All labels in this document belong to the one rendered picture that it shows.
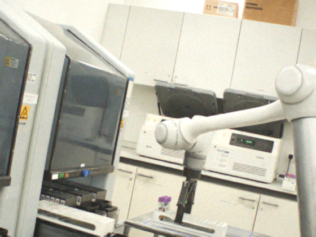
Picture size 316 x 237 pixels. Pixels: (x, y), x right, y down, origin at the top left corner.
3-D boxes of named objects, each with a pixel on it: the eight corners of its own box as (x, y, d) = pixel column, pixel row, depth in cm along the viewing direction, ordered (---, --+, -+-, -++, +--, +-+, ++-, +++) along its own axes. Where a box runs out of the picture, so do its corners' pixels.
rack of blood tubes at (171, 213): (150, 224, 206) (153, 209, 205) (158, 220, 215) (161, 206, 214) (219, 242, 194) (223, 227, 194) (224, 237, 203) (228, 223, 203)
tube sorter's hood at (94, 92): (-59, 151, 195) (-31, -5, 192) (20, 150, 252) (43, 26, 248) (49, 181, 177) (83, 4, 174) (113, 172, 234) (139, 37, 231)
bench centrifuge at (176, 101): (132, 155, 418) (147, 78, 415) (157, 154, 476) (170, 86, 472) (197, 169, 397) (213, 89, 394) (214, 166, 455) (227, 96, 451)
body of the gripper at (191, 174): (198, 170, 199) (194, 193, 200) (203, 169, 207) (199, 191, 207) (181, 166, 202) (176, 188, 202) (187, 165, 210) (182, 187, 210)
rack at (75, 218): (28, 218, 183) (31, 202, 183) (42, 215, 192) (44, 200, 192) (101, 240, 173) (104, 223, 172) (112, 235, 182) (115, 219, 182)
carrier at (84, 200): (87, 205, 220) (89, 191, 220) (91, 206, 219) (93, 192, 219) (75, 207, 209) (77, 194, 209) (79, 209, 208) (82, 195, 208)
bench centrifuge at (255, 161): (202, 170, 397) (219, 84, 393) (215, 167, 455) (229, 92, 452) (271, 185, 378) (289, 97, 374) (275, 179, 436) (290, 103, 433)
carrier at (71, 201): (71, 209, 206) (73, 194, 205) (75, 210, 205) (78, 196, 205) (58, 212, 195) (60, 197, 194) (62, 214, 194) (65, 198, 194)
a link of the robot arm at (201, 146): (193, 152, 212) (172, 149, 203) (200, 115, 211) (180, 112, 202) (213, 157, 204) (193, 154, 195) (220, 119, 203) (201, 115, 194)
